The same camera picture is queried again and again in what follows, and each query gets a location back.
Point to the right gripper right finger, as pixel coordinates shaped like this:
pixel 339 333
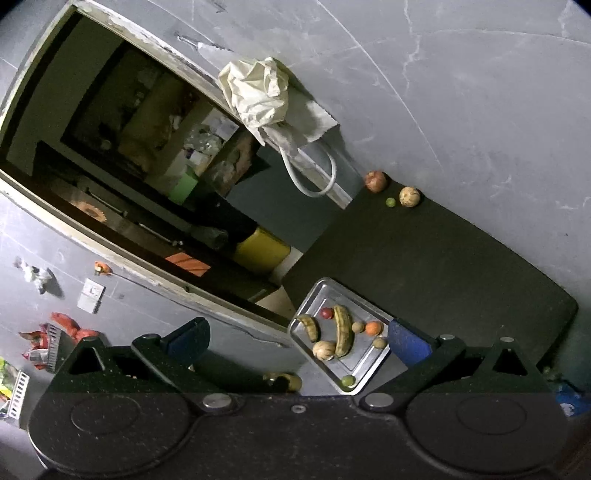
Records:
pixel 409 347

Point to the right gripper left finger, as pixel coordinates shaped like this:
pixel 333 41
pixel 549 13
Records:
pixel 170 357

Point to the small tan round fruit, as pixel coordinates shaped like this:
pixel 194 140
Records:
pixel 380 343

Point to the orange round fruit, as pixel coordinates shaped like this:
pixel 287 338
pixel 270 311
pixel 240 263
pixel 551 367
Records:
pixel 374 328

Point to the long yellow-green banana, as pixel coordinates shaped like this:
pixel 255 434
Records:
pixel 343 323

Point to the pale round onion-like fruit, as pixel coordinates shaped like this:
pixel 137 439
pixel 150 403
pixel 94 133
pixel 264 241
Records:
pixel 324 350

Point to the small red tomato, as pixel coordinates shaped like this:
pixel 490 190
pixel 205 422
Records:
pixel 327 313

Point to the metal tray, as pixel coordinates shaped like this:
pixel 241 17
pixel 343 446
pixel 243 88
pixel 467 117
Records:
pixel 363 359

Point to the orange cloth in doorway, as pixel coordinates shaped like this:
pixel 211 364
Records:
pixel 188 263

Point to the short banana on tray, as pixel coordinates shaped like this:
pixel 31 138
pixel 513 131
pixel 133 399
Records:
pixel 310 327

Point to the red hanging bag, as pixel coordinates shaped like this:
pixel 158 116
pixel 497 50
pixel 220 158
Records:
pixel 51 344

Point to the yellow plastic container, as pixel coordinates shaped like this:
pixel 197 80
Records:
pixel 261 251

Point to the green plastic box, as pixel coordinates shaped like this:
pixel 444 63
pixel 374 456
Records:
pixel 182 189

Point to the reddish brown pomegranate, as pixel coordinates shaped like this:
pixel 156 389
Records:
pixel 375 181

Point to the white hanging cloth bag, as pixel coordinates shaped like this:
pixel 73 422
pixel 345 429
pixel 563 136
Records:
pixel 259 93

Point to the white wall switch plate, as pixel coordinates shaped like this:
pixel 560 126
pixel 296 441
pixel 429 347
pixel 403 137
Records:
pixel 90 297

